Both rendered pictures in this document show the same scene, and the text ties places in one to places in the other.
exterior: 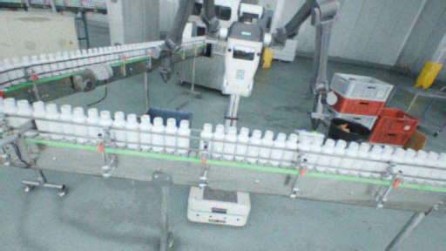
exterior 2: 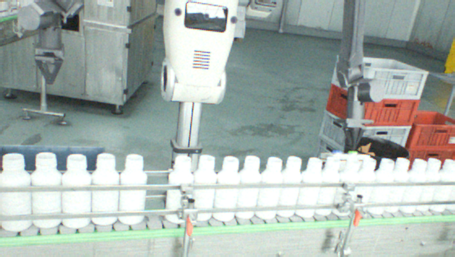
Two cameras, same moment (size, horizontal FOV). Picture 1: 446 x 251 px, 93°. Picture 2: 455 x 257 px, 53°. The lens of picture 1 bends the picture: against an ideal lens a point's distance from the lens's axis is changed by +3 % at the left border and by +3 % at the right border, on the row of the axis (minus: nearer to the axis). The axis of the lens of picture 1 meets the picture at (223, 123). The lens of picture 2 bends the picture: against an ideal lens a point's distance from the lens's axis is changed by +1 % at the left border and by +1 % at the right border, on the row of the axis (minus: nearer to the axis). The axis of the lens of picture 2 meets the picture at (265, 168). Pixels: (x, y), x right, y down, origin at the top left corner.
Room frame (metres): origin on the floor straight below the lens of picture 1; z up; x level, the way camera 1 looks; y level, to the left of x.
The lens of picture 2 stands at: (-0.11, 0.25, 1.60)
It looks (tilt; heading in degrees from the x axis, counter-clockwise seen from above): 23 degrees down; 338
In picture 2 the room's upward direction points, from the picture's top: 11 degrees clockwise
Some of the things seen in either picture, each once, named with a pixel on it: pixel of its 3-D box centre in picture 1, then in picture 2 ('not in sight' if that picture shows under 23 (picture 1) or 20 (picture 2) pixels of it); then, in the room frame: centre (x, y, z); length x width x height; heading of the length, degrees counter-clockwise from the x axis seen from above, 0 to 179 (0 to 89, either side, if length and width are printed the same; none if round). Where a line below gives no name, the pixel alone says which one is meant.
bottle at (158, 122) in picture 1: (158, 134); (76, 191); (0.85, 0.30, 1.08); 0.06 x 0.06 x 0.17
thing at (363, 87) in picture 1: (359, 86); (379, 77); (2.93, -1.76, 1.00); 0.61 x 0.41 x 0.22; 101
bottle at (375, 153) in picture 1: (370, 160); (442, 185); (0.91, -0.76, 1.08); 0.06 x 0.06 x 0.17
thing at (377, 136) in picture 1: (380, 131); (415, 151); (3.07, -2.45, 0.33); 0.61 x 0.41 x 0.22; 96
